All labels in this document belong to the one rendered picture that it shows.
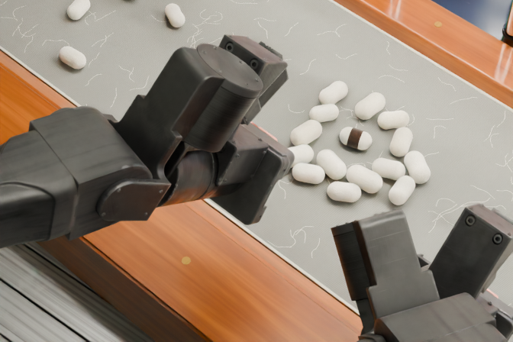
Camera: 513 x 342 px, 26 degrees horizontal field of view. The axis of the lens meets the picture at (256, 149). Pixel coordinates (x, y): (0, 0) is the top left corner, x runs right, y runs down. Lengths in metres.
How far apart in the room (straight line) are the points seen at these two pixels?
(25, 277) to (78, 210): 0.41
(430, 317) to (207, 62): 0.24
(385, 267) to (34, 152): 0.27
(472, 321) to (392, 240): 0.10
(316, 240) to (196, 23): 0.31
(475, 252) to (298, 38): 0.45
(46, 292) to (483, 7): 0.63
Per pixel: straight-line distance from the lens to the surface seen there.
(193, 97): 0.78
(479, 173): 1.15
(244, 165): 0.88
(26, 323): 1.14
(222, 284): 1.02
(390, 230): 0.82
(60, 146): 0.76
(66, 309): 1.14
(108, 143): 0.77
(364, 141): 1.13
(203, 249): 1.04
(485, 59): 1.21
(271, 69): 0.85
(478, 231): 0.87
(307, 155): 1.12
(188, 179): 0.83
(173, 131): 0.79
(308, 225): 1.09
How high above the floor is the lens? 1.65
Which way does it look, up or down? 53 degrees down
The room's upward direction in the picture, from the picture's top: straight up
